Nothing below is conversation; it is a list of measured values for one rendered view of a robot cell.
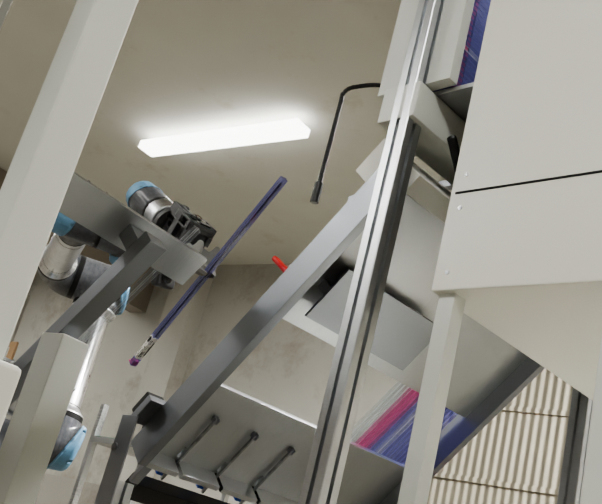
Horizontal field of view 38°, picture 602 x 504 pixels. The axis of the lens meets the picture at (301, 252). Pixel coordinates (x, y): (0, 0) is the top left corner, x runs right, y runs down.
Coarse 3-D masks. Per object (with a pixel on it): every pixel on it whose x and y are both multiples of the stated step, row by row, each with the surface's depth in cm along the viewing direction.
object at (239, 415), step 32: (192, 416) 170; (224, 416) 173; (256, 416) 176; (288, 416) 180; (192, 448) 175; (224, 448) 178; (256, 448) 182; (288, 448) 185; (352, 448) 194; (256, 480) 188; (288, 480) 192; (352, 480) 200; (384, 480) 205
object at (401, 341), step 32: (416, 224) 163; (352, 256) 162; (416, 256) 168; (320, 288) 162; (416, 288) 173; (288, 320) 165; (320, 320) 162; (384, 320) 169; (416, 320) 172; (384, 352) 174; (416, 352) 178; (480, 352) 191; (512, 352) 196; (416, 384) 189; (480, 384) 198
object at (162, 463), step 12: (156, 456) 170; (168, 456) 173; (156, 468) 168; (168, 468) 170; (180, 468) 173; (192, 468) 176; (192, 480) 174; (204, 480) 176; (216, 480) 179; (228, 480) 183; (228, 492) 180; (240, 492) 182; (252, 492) 186; (264, 492) 190
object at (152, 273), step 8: (192, 232) 162; (184, 240) 162; (152, 272) 164; (144, 280) 164; (136, 288) 164; (128, 296) 165; (120, 304) 165; (112, 312) 165; (104, 320) 166; (96, 328) 166; (88, 336) 166
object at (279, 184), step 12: (276, 192) 166; (264, 204) 166; (252, 216) 167; (240, 228) 168; (228, 240) 170; (228, 252) 170; (216, 264) 171; (204, 276) 172; (192, 288) 173; (180, 300) 174; (168, 324) 176; (156, 336) 177; (132, 360) 179
